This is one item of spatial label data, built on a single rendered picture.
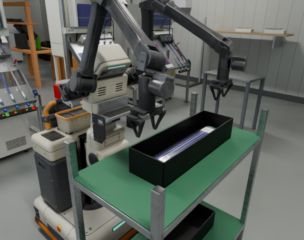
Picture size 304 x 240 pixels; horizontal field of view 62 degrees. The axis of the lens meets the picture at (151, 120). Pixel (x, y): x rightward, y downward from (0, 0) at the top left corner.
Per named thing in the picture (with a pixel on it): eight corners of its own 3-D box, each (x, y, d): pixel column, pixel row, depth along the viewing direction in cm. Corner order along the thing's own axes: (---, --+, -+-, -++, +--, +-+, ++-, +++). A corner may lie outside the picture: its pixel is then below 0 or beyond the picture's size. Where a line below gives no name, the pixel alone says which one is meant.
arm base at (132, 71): (135, 70, 161) (121, 73, 153) (142, 64, 156) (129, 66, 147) (141, 82, 161) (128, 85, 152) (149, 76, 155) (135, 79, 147)
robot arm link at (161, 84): (160, 56, 84) (140, 51, 79) (185, 61, 76) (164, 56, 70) (152, 91, 87) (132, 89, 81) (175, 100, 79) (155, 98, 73)
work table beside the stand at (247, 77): (240, 138, 348) (249, 80, 318) (199, 123, 395) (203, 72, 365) (255, 129, 377) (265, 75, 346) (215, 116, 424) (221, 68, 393)
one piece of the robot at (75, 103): (61, 101, 130) (60, 80, 125) (69, 99, 134) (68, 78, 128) (72, 108, 125) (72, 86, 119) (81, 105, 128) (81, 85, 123)
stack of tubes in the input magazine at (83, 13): (110, 25, 361) (109, 5, 351) (79, 26, 325) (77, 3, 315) (104, 25, 369) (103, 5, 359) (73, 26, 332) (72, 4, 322)
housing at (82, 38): (108, 44, 377) (112, 37, 367) (80, 46, 342) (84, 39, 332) (105, 40, 378) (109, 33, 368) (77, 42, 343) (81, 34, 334)
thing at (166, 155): (207, 131, 136) (207, 125, 135) (219, 135, 132) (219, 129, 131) (143, 170, 100) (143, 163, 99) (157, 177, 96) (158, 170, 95)
